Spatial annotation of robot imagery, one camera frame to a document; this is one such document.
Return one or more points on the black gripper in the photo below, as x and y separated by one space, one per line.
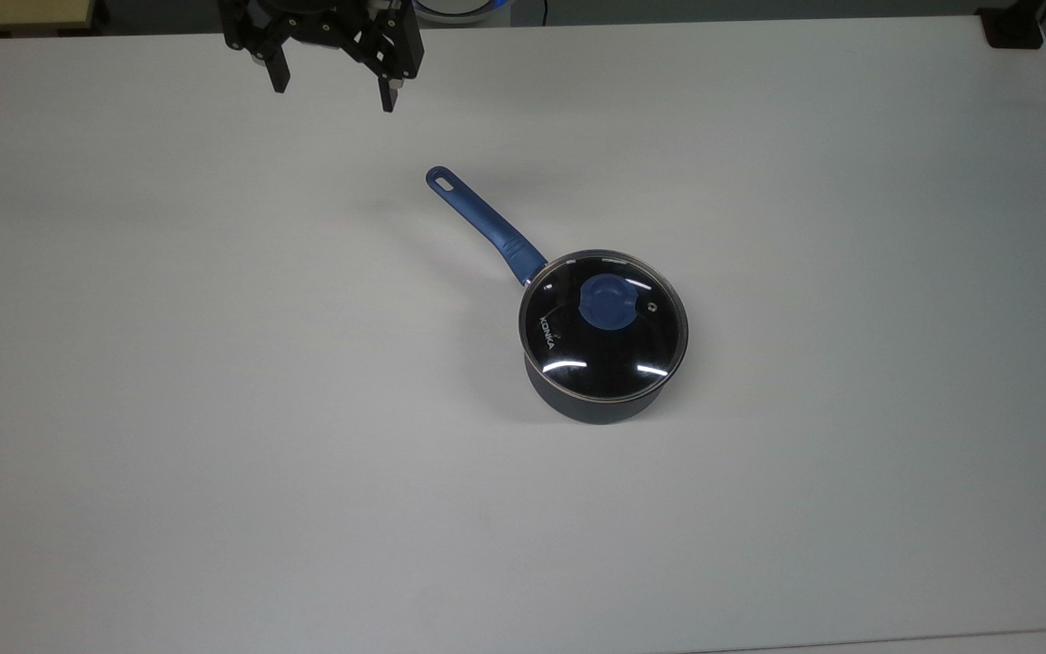
321 25

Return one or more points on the glass lid with blue knob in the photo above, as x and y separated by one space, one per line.
603 324

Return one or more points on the beige cabinet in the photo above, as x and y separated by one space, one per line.
19 13

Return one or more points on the black table clamp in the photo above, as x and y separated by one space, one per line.
1012 24

